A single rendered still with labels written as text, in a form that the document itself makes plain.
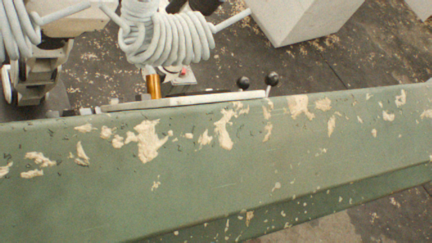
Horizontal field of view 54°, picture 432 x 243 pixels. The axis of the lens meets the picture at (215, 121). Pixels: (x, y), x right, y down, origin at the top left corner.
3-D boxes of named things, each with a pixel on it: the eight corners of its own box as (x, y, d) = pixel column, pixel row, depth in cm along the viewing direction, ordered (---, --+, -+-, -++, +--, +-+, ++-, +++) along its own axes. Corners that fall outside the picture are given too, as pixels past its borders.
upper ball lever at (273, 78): (258, 125, 105) (274, 76, 108) (267, 125, 101) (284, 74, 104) (246, 118, 103) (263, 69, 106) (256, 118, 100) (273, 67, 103)
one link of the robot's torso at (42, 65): (10, 56, 191) (22, 3, 153) (51, 55, 200) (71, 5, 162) (15, 88, 188) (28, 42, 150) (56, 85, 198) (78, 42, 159)
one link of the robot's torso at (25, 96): (2, 84, 219) (10, 44, 180) (43, 81, 230) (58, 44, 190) (6, 112, 216) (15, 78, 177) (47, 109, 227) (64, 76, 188)
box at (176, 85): (174, 85, 197) (188, 60, 184) (183, 107, 193) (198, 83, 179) (151, 87, 191) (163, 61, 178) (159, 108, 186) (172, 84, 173)
